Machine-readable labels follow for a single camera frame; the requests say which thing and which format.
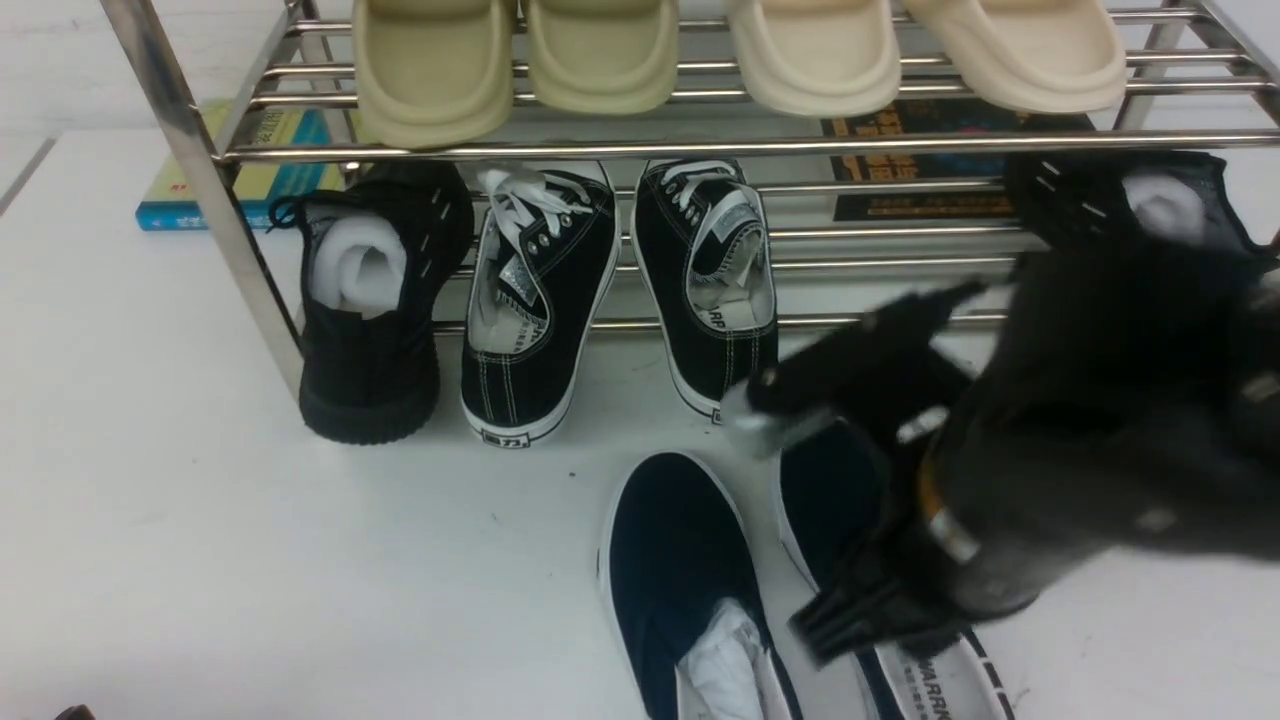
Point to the black canvas laced sneaker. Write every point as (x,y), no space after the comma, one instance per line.
(701,243)
(548,246)

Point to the olive green slipper left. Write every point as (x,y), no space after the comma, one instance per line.
(431,74)

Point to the dark book orange text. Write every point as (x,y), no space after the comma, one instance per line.
(926,187)

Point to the cream slipper left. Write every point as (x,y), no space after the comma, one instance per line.
(817,59)

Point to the stainless steel shoe rack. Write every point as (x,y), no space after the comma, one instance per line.
(1193,48)

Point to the black knit sneaker right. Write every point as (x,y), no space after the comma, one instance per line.
(1168,207)

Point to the black knit sneaker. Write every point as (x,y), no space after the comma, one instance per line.
(1168,207)
(375,258)

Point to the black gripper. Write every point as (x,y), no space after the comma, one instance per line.
(902,590)

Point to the blue and yellow book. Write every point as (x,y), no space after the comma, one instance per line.
(169,204)

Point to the black canvas laced sneaker right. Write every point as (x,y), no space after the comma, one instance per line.
(701,243)

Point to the black canvas laced sneaker left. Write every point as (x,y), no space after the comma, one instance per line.
(548,246)

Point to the black knit sneaker left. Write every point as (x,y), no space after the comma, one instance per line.
(375,258)

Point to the cream slipper right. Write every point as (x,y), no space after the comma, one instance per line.
(1044,57)

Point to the navy canvas shoe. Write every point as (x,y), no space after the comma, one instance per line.
(828,493)
(679,583)

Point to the olive green slipper right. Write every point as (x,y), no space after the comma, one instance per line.
(602,57)

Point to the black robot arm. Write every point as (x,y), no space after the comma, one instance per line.
(1130,402)

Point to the olive green slipper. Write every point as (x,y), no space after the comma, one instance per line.
(431,74)
(602,57)

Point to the cream slipper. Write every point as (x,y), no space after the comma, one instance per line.
(817,59)
(1044,57)

